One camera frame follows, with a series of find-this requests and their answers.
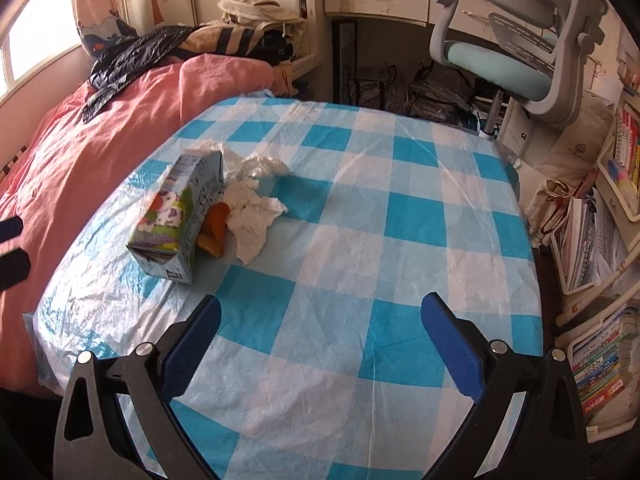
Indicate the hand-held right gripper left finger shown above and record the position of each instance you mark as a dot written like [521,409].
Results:
[192,345]

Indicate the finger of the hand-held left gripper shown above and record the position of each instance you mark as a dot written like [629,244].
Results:
[10,230]
[15,269]

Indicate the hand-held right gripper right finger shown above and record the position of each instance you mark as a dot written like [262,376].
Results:
[452,345]

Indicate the orange peel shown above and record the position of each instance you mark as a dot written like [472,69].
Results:
[215,230]

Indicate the milk carton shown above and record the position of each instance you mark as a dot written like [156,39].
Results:
[175,210]

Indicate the white tissue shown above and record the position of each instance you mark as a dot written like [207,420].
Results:
[250,220]

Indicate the clear plastic bag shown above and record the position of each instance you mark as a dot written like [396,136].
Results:
[262,165]

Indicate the pink duvet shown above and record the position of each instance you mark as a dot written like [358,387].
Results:
[75,160]

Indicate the blue white checked tablecloth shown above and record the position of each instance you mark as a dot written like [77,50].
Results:
[350,240]

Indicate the row of thin children's books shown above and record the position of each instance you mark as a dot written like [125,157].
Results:
[607,365]

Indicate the stack of notebooks and papers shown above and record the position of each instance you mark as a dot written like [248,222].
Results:
[585,245]

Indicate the window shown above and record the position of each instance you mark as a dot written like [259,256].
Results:
[35,20]

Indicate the black shiny plastic bag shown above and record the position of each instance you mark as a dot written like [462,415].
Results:
[130,55]

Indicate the whale print cushion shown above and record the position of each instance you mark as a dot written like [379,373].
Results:
[107,35]

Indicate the white rolling book cart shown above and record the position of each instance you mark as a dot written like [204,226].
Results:
[615,195]

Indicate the white drawer cabinet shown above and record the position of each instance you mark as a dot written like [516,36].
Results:
[520,130]

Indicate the beige tree print tote bag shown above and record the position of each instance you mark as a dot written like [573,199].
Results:
[580,145]

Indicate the clear zip storage bag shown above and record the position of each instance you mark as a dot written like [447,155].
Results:
[375,95]
[440,95]

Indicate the row of colourful books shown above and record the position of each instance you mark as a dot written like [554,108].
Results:
[630,145]

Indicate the grey blue office chair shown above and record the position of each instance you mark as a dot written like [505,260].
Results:
[500,67]

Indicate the yellow cloth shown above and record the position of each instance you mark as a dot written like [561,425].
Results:
[286,79]

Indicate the beige navy striped blanket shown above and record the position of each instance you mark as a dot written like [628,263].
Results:
[225,37]

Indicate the dark clothes pile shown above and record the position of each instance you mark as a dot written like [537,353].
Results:
[272,47]

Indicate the white bedside shelf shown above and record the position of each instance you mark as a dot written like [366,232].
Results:
[307,20]

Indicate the black picture frame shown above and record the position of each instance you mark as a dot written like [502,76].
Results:
[345,60]

